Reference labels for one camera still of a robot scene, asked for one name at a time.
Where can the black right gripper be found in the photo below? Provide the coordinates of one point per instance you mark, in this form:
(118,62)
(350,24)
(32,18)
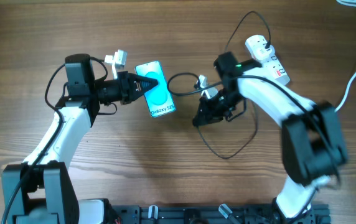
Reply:
(212,116)

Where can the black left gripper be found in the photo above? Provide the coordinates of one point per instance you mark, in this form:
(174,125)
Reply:
(127,87)

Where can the turquoise Galaxy smartphone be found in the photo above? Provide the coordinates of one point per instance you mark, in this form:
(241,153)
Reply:
(159,99)

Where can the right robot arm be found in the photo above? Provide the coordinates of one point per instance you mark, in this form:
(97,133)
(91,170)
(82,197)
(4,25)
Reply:
(312,142)

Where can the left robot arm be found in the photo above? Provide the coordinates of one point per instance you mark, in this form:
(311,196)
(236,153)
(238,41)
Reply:
(39,190)

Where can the white charger plug adapter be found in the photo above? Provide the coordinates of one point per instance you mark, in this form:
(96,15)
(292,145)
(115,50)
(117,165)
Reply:
(262,53)

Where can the white power strip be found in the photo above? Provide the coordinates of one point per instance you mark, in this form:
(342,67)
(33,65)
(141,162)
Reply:
(272,65)

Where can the black mounting rail base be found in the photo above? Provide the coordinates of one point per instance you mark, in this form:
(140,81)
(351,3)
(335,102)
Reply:
(253,213)

